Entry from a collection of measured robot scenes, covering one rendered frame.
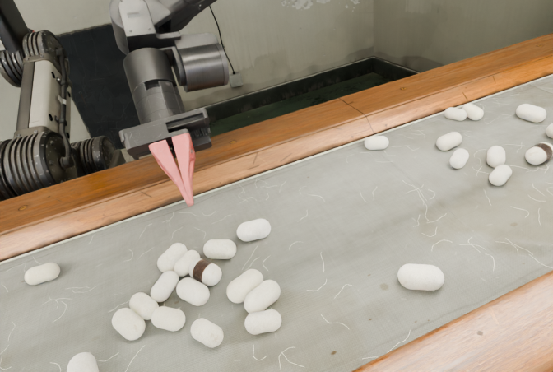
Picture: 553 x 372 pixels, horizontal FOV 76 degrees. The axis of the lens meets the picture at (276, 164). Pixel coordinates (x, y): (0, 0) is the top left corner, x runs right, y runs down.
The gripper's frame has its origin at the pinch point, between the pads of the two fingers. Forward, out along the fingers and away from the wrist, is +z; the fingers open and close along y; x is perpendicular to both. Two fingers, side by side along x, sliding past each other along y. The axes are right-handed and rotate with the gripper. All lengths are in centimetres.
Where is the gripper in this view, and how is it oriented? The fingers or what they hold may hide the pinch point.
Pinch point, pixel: (188, 197)
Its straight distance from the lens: 43.3
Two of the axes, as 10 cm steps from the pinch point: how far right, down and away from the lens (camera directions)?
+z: 3.5, 9.0, -2.7
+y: 9.3, -3.0, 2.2
